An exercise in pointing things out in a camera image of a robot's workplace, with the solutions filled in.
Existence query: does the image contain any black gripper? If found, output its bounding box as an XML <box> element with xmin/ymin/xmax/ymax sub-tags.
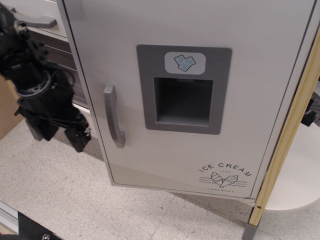
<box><xmin>17</xmin><ymin>71</ymin><xmax>91</xmax><ymax>153</ymax></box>

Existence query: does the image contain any grey fridge door handle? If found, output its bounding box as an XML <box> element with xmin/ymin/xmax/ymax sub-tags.
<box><xmin>103</xmin><ymin>84</ymin><xmax>126</xmax><ymax>149</ymax></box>

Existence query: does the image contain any white fridge door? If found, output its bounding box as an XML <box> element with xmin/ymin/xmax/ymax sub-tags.
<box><xmin>57</xmin><ymin>0</ymin><xmax>320</xmax><ymax>202</ymax></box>

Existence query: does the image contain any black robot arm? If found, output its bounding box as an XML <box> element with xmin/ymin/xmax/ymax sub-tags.
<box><xmin>0</xmin><ymin>4</ymin><xmax>92</xmax><ymax>153</ymax></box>

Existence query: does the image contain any grey left cabinet foot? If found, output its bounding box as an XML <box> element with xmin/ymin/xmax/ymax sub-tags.
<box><xmin>25</xmin><ymin>119</ymin><xmax>51</xmax><ymax>141</ymax></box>

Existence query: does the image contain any grey cabinet foot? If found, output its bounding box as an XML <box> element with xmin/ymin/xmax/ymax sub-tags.
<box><xmin>241</xmin><ymin>223</ymin><xmax>258</xmax><ymax>240</ymax></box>
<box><xmin>25</xmin><ymin>119</ymin><xmax>51</xmax><ymax>141</ymax></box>

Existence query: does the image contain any white oven door with window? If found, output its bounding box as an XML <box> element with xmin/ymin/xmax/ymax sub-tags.
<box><xmin>4</xmin><ymin>22</ymin><xmax>92</xmax><ymax>116</ymax></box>

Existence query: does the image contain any grey ice dispenser panel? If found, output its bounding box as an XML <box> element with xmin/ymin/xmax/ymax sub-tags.
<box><xmin>136</xmin><ymin>44</ymin><xmax>233</xmax><ymax>135</ymax></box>

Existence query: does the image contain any grey right cabinet foot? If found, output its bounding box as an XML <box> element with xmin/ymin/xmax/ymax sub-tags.
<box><xmin>241</xmin><ymin>223</ymin><xmax>258</xmax><ymax>240</ymax></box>

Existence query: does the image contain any white round table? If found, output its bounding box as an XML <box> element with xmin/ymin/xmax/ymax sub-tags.
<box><xmin>265</xmin><ymin>123</ymin><xmax>320</xmax><ymax>213</ymax></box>

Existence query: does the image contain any black clamp right edge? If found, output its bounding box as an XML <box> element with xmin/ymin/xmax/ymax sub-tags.
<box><xmin>301</xmin><ymin>92</ymin><xmax>320</xmax><ymax>127</ymax></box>

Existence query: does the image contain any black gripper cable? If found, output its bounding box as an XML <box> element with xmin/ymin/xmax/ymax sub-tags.
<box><xmin>53</xmin><ymin>68</ymin><xmax>77</xmax><ymax>87</ymax></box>

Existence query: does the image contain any aluminium rail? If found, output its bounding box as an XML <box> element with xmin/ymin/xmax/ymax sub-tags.
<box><xmin>0</xmin><ymin>201</ymin><xmax>19</xmax><ymax>234</ymax></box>

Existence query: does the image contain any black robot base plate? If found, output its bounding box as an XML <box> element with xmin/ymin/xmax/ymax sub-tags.
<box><xmin>0</xmin><ymin>212</ymin><xmax>63</xmax><ymax>240</ymax></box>

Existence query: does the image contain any grey oven door handle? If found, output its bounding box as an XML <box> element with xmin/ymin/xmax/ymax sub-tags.
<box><xmin>6</xmin><ymin>5</ymin><xmax>57</xmax><ymax>29</ymax></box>

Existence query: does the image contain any light wooden side post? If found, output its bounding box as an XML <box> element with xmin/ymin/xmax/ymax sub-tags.
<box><xmin>248</xmin><ymin>31</ymin><xmax>320</xmax><ymax>227</ymax></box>

